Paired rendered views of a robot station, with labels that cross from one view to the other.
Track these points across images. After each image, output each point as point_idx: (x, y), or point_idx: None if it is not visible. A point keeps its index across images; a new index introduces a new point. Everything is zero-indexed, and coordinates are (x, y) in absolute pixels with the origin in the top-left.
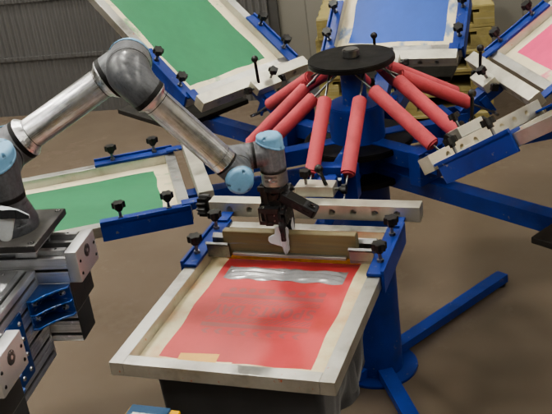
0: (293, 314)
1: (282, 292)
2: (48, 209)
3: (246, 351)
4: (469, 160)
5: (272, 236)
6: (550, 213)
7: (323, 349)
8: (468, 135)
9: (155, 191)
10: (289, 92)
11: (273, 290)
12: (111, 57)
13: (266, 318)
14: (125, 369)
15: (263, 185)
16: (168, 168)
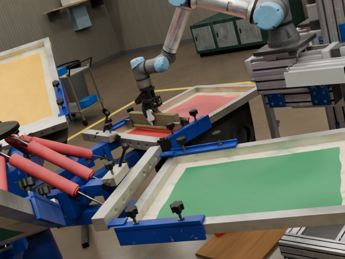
0: (182, 110)
1: None
2: (261, 51)
3: (212, 98)
4: (66, 103)
5: (160, 111)
6: (35, 157)
7: (186, 100)
8: (30, 127)
9: (174, 191)
10: (6, 181)
11: None
12: None
13: (193, 108)
14: None
15: (151, 83)
16: (146, 200)
